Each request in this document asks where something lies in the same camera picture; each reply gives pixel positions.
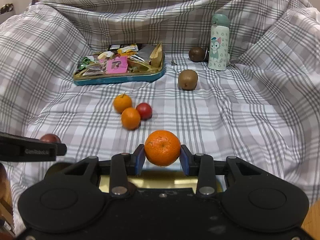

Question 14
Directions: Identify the orange mandarin front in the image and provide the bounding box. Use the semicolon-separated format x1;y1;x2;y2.
144;130;181;166

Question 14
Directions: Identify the red tomato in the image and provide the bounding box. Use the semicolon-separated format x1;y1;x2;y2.
136;102;152;120

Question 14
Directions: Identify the orange mandarin with stem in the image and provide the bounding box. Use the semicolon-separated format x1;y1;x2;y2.
113;93;132;114

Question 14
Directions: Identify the dark red plum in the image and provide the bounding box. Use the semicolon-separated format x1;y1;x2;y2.
40;133;61;143

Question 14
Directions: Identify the gold tray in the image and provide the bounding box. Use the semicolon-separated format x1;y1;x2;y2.
98;169;223;194

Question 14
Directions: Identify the orange mandarin middle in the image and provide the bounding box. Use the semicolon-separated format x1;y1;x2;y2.
121;107;141;130

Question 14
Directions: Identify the brown kiwi fruit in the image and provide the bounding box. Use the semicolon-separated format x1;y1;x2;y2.
178;69;198;90

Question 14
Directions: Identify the teal gold snack tin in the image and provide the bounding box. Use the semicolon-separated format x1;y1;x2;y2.
73;54;165;86

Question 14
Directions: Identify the pink snack packet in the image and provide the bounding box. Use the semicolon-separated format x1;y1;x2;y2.
106;56;128;74

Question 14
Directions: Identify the plaid grey sofa cover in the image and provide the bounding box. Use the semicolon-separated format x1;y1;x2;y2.
0;0;320;235

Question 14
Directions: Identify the black small object behind bottle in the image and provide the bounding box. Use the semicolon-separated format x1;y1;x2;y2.
204;49;210;62

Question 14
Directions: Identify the cat print thermos bottle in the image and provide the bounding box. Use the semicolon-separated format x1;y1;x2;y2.
208;14;230;71

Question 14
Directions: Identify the green foil candy wrapper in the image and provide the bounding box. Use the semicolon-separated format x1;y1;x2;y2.
77;56;91;70

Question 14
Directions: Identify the tan paper snack bag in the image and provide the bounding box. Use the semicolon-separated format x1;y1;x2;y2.
150;43;163;68

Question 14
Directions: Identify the dark brown round fruit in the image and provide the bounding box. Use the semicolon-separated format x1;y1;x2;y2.
188;47;206;62

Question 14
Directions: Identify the silver foil snack packet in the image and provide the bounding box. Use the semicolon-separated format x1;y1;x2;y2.
129;44;155;64

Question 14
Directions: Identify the yellow pastry packet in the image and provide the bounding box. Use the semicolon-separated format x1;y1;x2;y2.
117;43;139;54

